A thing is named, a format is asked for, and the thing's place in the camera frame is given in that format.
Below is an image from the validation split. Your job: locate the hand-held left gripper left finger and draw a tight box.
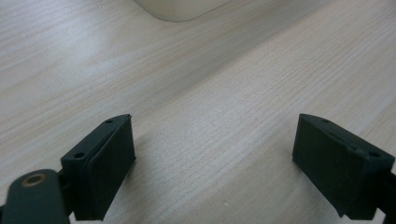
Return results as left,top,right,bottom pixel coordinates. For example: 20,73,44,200
60,113,137,221

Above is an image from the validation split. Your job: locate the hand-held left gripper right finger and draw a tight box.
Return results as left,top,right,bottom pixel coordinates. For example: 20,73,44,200
291,113,396,221

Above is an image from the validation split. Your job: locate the cream bin with face print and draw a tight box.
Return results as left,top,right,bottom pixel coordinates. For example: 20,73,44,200
134,0,233,23

